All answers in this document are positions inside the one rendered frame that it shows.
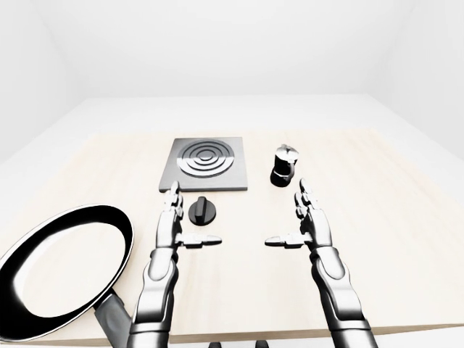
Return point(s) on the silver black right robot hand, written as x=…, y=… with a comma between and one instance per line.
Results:
x=316, y=224

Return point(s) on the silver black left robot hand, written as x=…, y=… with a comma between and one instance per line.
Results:
x=167, y=225

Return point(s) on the round black stove knob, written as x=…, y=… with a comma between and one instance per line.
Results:
x=203, y=211

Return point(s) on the flat dark stove plate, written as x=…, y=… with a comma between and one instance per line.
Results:
x=206, y=165

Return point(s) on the black silver moka pot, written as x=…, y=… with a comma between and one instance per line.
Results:
x=282, y=167

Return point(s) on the black frying pan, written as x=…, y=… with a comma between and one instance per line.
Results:
x=61, y=268

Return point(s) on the small dark shape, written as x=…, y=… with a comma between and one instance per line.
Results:
x=261, y=345
x=214, y=345

